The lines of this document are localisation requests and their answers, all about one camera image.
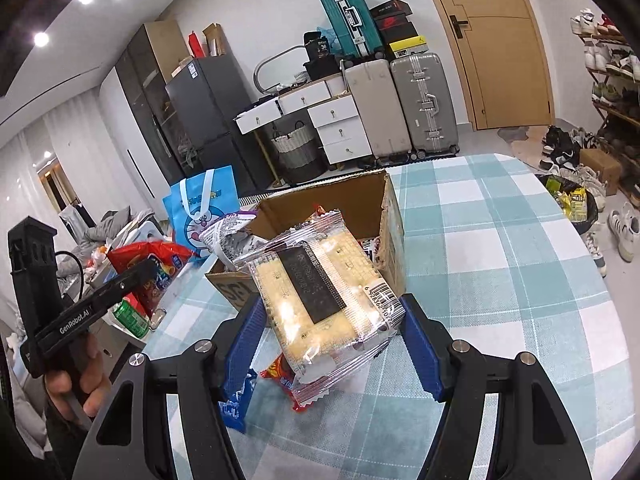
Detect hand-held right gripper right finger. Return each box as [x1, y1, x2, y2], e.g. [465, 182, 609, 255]
[397, 291, 586, 480]

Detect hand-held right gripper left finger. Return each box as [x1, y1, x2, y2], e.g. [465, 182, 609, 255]
[75, 295, 271, 480]

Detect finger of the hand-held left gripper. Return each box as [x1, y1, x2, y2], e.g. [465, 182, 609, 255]
[99, 275, 157, 312]
[84, 259, 159, 302]

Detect red cone snack bag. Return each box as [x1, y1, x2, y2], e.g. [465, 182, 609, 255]
[106, 241, 195, 318]

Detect clear cracker packet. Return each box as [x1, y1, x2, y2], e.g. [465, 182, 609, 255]
[232, 207, 407, 413]

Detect brown cardboard box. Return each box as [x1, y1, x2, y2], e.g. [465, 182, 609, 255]
[205, 170, 407, 313]

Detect person's left forearm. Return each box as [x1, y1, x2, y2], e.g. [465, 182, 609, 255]
[10, 390, 96, 480]

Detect person's left hand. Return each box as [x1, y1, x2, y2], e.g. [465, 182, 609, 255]
[44, 332, 114, 419]

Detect green can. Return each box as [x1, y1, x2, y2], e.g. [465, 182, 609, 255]
[111, 297, 151, 338]

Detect red sandwich cookie packet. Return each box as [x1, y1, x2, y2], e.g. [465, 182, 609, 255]
[260, 352, 311, 391]

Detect white plastic appliance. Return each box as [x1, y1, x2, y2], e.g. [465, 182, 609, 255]
[117, 215, 168, 251]

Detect blue cookie packet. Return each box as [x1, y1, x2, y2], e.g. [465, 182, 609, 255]
[220, 367, 256, 433]

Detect purple white snack bag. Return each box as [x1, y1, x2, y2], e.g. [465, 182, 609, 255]
[199, 210, 271, 271]

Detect blue cartoon tote bag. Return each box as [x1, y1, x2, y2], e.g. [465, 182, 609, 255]
[162, 164, 241, 258]

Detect checked tablecloth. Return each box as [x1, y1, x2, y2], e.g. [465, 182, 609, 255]
[142, 152, 623, 480]

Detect dark glass cabinet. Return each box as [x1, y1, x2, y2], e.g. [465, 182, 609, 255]
[114, 22, 201, 186]

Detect dark grey refrigerator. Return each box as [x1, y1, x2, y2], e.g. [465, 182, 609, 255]
[165, 52, 276, 196]

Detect woven laundry basket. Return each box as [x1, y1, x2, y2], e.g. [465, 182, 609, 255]
[270, 120, 328, 185]

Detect black trash bin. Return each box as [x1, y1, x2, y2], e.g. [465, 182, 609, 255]
[537, 174, 598, 236]

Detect beige door mat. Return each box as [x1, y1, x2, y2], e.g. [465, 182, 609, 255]
[497, 125, 551, 171]

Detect scattered shoes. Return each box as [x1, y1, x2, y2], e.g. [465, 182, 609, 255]
[537, 125, 640, 278]

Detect white drawer cabinet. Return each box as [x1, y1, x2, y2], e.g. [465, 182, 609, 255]
[235, 72, 373, 166]

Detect silver suitcase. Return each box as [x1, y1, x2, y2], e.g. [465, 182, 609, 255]
[390, 52, 461, 157]

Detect beige suitcase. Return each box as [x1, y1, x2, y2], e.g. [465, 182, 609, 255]
[344, 59, 413, 158]

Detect open narrow cardboard box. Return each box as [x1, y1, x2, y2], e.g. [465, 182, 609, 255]
[202, 23, 229, 58]

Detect small cardboard box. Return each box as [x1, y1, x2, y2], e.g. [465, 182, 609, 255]
[579, 147, 623, 196]

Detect black carton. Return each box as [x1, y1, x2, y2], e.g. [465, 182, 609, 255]
[302, 31, 342, 81]

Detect yellow black shoebox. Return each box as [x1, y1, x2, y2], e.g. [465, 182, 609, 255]
[387, 35, 431, 60]

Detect shoe rack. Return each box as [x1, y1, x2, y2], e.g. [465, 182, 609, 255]
[570, 7, 640, 208]

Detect plain black shoebox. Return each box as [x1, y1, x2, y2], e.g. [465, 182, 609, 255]
[379, 22, 418, 46]

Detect wooden door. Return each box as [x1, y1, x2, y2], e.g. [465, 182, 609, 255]
[415, 0, 553, 131]

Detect teal suitcase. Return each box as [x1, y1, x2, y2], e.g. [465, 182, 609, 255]
[318, 0, 385, 58]

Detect black red striped shoebox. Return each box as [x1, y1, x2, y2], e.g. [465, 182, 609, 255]
[369, 0, 412, 18]

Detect silver curved metal frame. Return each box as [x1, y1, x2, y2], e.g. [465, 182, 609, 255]
[252, 45, 311, 96]

